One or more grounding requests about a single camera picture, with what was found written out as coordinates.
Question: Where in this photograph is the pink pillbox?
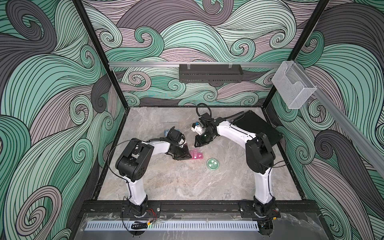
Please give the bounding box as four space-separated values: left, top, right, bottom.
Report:
190 151 204 160

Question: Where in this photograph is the green round pillbox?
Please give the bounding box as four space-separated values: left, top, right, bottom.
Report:
207 158 220 171

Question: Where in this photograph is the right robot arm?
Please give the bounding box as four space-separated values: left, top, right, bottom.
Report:
191 111 282 219

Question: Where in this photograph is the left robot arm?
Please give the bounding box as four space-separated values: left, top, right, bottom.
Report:
115 127 192 217

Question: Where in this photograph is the black flat case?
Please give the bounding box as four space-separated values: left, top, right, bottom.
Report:
232 110 283 146

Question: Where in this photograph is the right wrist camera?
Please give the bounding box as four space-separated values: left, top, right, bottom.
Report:
191 122 205 136

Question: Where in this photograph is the black wall tray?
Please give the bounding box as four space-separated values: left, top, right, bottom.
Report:
179 64 244 85

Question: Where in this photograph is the clear plastic wall holder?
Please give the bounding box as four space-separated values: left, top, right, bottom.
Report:
272 61 317 109

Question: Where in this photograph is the white slotted cable duct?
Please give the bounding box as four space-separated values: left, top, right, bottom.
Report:
84 221 259 231

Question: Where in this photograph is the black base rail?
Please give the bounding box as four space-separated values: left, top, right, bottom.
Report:
81 200 320 216

